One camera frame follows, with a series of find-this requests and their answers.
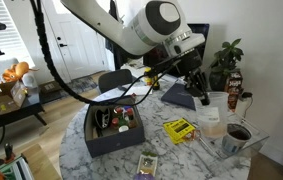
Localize white plush toy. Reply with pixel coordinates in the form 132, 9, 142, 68
21, 72, 39, 90

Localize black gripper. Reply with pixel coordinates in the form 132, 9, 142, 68
172, 48, 212, 107

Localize white door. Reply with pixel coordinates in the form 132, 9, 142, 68
42, 0, 111, 82

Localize yellow black box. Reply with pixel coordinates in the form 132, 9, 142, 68
162, 117, 197, 145

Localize open cardboard box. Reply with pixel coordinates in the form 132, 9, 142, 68
0, 79, 28, 116

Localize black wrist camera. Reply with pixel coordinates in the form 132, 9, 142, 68
143, 57, 183, 77

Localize purple packet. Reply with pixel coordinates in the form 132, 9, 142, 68
133, 171, 156, 180

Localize grey chair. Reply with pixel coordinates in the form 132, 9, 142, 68
97, 68, 134, 95

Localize snack packet with green top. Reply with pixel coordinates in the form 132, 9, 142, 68
136, 151, 159, 177

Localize grey patterned rug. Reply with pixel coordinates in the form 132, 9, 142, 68
39, 75, 99, 105

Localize black low bench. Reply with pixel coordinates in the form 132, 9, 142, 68
0, 89, 48, 135

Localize black flat screen monitor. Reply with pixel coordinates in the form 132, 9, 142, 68
142, 22, 211, 80

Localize black heart shaped case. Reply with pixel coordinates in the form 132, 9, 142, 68
93, 106, 112, 131

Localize grey cup with dark contents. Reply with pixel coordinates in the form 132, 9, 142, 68
221, 122, 253, 155

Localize black corrugated cable conduit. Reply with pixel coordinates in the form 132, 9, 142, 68
28, 0, 183, 108

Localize white round cap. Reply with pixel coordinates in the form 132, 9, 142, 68
118, 124, 130, 133

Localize yellow bottle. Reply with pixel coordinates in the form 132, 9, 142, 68
151, 74, 161, 91
143, 67, 153, 87

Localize white window blinds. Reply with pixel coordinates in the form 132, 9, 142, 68
0, 0, 26, 65

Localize green white box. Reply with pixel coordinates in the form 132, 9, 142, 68
0, 155, 36, 180

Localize orange plush toy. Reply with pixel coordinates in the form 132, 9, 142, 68
0, 61, 39, 84

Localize small orange packet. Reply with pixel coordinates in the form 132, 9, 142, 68
185, 128, 202, 141

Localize black tool with orange band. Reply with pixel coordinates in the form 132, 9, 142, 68
3, 142, 16, 163

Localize navy open box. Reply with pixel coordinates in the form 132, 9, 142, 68
83, 94, 146, 159

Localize black door handle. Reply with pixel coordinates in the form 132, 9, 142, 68
56, 36, 68, 49

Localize clear plastic container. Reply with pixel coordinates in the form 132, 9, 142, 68
198, 112, 271, 161

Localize white box with black plug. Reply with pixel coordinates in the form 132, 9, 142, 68
235, 91, 254, 118

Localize white paper sheet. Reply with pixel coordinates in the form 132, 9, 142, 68
122, 83, 154, 97

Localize red capped bottle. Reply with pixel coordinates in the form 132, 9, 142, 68
111, 117, 120, 130

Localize green plant in black pot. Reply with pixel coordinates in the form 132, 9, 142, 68
208, 37, 245, 94

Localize clear plastic cup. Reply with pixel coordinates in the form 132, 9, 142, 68
195, 91, 231, 140

